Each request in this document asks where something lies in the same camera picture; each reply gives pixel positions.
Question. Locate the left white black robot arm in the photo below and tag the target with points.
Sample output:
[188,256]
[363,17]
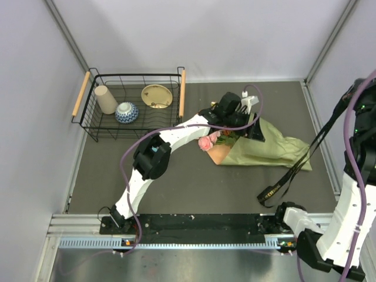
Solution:
[153,150]

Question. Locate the black wire dish basket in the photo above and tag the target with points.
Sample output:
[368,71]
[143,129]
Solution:
[127,87]

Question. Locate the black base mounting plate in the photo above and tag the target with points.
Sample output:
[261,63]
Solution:
[252,223]

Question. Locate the black gold-lettered ribbon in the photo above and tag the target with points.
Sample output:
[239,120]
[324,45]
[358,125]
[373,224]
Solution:
[287,179]

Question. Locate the beige paper cup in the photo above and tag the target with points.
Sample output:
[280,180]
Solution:
[105,99]

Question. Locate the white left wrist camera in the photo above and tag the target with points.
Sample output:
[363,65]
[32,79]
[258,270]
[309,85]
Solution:
[247,102]

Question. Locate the yellow ceramic plate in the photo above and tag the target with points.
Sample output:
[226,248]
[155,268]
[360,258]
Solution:
[157,96]

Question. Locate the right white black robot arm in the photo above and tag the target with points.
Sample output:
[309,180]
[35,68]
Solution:
[338,247]

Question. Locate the white slotted cable duct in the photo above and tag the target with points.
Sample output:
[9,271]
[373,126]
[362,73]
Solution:
[267,242]

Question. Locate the pink flower bunch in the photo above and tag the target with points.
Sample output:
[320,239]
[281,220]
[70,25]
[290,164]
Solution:
[221,137]

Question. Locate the green orange wrapping paper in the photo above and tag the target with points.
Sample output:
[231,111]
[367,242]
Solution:
[276,150]

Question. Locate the blue white patterned bowl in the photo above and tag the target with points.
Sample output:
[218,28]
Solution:
[126,113]

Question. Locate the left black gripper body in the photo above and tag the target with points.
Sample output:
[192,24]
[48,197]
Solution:
[234,119]

